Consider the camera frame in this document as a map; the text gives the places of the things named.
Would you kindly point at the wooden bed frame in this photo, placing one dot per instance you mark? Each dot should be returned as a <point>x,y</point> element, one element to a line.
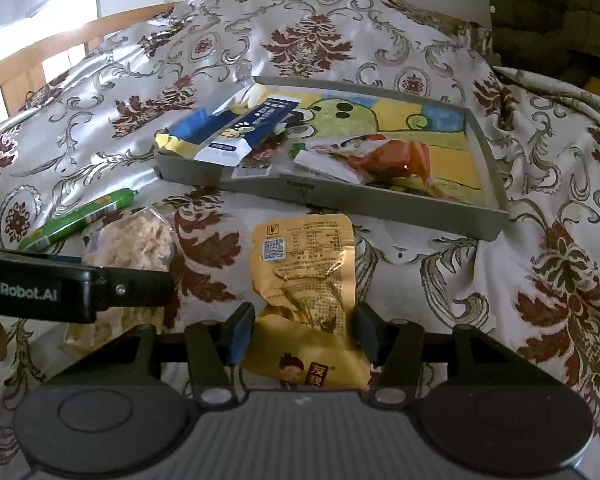
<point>30,75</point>

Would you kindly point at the dark blue packet yellow circles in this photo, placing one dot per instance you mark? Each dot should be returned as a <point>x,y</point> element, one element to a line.
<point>250,130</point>

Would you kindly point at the dark green cushion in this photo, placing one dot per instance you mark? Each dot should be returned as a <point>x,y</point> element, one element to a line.
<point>545,10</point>

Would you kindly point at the blue and yellow snack packet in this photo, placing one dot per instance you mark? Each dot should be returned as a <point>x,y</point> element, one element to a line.
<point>195,127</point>

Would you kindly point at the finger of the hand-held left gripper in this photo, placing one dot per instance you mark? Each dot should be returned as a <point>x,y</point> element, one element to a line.
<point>135,287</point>

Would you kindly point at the floral printed blanket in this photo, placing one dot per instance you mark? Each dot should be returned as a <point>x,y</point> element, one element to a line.
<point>330,40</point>

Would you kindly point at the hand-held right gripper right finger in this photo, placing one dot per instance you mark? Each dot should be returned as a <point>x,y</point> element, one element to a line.
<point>367,331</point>

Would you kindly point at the puffed rice cracker pack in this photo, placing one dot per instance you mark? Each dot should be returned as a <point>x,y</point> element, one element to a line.
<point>130,245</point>

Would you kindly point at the grey tray with cartoon print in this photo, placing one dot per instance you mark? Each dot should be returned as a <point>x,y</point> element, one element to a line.
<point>380,197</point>

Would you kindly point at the yellow snack packet with code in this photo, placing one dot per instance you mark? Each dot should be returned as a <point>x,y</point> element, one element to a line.
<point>305,260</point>

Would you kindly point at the small white snack packet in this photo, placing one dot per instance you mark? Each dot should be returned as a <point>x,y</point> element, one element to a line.
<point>250,172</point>

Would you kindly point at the orange snack bag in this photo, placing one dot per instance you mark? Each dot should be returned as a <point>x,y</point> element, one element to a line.
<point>400,160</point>

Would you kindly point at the green sausage stick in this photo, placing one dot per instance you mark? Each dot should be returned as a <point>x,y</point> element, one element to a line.
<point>75,220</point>

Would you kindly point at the dark seaweed snack packet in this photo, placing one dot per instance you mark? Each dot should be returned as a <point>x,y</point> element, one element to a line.
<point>272,152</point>

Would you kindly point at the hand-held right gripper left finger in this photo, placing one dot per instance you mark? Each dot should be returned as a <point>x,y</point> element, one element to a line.
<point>240,332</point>

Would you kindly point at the yellow snack packet with figure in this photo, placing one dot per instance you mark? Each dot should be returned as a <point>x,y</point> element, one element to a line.
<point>305,362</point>

